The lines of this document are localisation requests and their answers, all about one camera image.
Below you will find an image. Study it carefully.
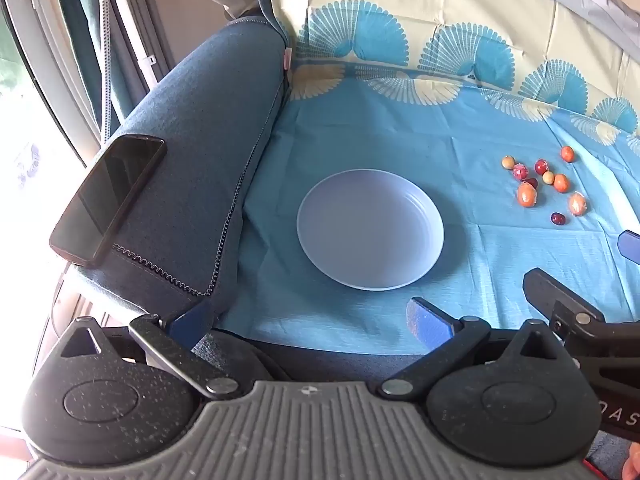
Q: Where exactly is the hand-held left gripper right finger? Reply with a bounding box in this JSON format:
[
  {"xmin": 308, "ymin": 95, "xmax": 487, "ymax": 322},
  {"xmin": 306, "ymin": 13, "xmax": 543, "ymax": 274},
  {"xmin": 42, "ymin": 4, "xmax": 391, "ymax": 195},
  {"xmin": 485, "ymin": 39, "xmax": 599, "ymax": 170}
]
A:
[{"xmin": 377, "ymin": 297, "xmax": 566, "ymax": 403}]

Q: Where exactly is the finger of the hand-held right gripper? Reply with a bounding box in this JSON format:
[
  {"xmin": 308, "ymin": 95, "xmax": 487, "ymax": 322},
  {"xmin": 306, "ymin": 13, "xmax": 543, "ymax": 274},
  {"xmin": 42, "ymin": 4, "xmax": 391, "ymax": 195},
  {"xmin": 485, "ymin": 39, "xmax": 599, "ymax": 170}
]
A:
[
  {"xmin": 617, "ymin": 229, "xmax": 640, "ymax": 262},
  {"xmin": 522, "ymin": 268, "xmax": 607, "ymax": 350}
]

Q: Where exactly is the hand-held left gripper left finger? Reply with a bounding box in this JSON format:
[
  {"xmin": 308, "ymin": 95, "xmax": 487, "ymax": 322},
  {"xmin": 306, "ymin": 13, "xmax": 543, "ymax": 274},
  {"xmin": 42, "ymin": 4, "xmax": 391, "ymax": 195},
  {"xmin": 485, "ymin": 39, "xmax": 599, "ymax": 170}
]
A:
[{"xmin": 47, "ymin": 301, "xmax": 241, "ymax": 401}]

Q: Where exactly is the pale blue plate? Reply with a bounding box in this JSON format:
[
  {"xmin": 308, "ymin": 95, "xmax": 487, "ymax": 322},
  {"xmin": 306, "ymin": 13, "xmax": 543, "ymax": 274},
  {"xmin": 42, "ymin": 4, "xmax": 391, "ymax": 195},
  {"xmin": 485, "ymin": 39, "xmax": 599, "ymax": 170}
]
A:
[{"xmin": 296, "ymin": 169, "xmax": 445, "ymax": 292}]

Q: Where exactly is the person's right hand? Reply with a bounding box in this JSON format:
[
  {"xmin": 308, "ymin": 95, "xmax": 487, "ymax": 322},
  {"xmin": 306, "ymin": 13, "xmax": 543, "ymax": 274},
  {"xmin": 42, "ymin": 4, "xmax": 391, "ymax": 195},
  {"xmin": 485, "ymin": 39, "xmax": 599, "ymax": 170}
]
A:
[{"xmin": 622, "ymin": 441, "xmax": 640, "ymax": 480}]

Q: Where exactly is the black smartphone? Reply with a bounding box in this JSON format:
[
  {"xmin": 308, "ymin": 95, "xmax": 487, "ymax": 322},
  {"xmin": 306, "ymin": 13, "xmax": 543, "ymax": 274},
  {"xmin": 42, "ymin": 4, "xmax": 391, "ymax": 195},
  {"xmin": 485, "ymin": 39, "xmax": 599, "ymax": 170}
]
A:
[{"xmin": 49, "ymin": 134, "xmax": 167, "ymax": 268}]

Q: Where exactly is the blue fan-print cloth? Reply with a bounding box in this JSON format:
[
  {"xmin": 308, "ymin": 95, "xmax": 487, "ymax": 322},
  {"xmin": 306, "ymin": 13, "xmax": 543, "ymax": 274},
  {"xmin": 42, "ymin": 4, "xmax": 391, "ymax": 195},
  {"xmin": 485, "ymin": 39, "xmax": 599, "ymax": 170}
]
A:
[{"xmin": 217, "ymin": 0, "xmax": 640, "ymax": 357}]

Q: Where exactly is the teal curtain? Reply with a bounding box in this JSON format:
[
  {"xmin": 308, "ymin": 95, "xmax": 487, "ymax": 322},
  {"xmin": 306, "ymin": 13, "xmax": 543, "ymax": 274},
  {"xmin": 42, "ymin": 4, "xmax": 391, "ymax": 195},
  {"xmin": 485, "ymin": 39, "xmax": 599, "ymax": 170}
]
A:
[{"xmin": 60, "ymin": 0, "xmax": 151, "ymax": 128}]

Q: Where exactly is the white braided cord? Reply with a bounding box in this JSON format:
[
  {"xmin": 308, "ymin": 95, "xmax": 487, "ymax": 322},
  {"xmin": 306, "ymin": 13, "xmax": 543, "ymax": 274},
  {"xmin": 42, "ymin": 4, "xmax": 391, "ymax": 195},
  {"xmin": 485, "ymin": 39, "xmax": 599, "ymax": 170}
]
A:
[{"xmin": 98, "ymin": 0, "xmax": 114, "ymax": 143}]

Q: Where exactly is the white window frame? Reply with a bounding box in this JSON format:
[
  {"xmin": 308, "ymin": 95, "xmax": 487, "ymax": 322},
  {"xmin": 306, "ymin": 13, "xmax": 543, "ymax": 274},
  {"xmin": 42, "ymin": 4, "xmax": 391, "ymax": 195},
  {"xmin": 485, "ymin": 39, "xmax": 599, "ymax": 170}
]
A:
[{"xmin": 0, "ymin": 0, "xmax": 103, "ymax": 166}]

